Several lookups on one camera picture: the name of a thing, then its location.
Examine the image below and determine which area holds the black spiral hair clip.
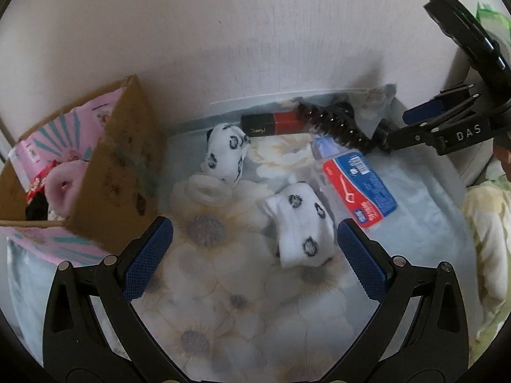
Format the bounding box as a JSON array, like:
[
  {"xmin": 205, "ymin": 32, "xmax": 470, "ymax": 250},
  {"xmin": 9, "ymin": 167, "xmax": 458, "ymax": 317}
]
[{"xmin": 296, "ymin": 101, "xmax": 394, "ymax": 154}]

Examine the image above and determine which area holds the pink fluffy slipper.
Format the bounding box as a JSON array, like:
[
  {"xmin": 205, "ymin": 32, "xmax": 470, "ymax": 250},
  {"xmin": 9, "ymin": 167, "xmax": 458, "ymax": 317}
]
[{"xmin": 45, "ymin": 160, "xmax": 88, "ymax": 218}]

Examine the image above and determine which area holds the red snack packet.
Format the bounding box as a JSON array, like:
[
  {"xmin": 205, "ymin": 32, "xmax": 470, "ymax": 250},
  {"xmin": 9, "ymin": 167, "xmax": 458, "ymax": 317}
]
[{"xmin": 26, "ymin": 160, "xmax": 59, "ymax": 204}]

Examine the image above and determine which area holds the red lip gloss black cap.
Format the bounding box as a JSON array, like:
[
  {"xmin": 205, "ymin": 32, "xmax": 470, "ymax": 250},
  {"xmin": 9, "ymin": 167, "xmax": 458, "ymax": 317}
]
[{"xmin": 240, "ymin": 110, "xmax": 306, "ymax": 138}]

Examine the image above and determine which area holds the blue red floss pick box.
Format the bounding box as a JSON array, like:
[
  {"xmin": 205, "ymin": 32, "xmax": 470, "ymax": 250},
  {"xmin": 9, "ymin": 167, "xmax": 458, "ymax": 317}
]
[{"xmin": 320, "ymin": 150, "xmax": 398, "ymax": 228}]

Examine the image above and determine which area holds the blue cosmetic box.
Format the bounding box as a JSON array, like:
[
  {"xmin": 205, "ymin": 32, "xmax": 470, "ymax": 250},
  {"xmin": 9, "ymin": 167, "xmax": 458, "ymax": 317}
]
[{"xmin": 312, "ymin": 135, "xmax": 348, "ymax": 160}]

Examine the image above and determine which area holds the yellow green floral bedding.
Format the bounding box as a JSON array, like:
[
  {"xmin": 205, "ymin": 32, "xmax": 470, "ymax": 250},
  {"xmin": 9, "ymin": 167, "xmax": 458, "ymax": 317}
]
[{"xmin": 461, "ymin": 1, "xmax": 511, "ymax": 343}]

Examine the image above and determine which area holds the floral blue table cloth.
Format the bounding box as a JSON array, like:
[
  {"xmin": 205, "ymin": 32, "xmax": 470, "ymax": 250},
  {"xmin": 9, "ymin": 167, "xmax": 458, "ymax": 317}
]
[{"xmin": 7, "ymin": 83, "xmax": 486, "ymax": 383}]

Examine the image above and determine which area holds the cardboard box pink lining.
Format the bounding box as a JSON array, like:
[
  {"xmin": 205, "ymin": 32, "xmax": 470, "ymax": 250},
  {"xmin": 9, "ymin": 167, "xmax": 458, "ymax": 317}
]
[{"xmin": 1, "ymin": 75, "xmax": 165, "ymax": 266}]

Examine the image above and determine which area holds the panda pattern white sock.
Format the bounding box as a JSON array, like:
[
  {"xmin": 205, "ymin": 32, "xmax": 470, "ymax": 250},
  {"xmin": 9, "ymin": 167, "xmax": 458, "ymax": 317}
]
[{"xmin": 201, "ymin": 123, "xmax": 250, "ymax": 186}]

